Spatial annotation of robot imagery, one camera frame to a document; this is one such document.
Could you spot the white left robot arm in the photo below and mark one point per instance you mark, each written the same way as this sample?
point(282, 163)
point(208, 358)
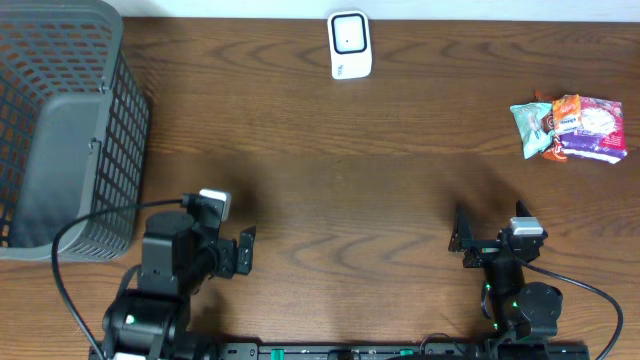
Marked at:
point(151, 312)

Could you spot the teal snack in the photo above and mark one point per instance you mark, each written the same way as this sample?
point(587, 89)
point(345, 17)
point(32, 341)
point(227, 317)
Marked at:
point(529, 121)

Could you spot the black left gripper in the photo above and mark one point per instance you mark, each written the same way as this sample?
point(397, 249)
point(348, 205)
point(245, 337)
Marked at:
point(229, 257)

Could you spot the grey plastic mesh basket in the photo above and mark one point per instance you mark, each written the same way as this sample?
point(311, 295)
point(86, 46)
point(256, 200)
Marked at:
point(74, 128)

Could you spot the white barcode scanner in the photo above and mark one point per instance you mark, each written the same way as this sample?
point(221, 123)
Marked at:
point(349, 45)

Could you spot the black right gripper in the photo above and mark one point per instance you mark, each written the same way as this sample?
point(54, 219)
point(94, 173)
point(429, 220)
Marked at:
point(462, 241)

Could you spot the red purple snack bag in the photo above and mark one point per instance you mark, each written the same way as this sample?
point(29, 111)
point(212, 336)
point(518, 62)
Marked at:
point(601, 133)

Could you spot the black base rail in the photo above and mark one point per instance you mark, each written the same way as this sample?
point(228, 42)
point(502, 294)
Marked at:
point(431, 350)

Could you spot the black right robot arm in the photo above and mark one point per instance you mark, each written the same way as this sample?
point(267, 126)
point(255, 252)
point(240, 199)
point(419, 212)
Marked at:
point(521, 311)

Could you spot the brown orange candy bar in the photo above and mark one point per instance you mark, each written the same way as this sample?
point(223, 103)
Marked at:
point(555, 151)

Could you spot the orange small snack packet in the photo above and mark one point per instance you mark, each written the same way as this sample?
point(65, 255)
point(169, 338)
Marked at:
point(567, 115)

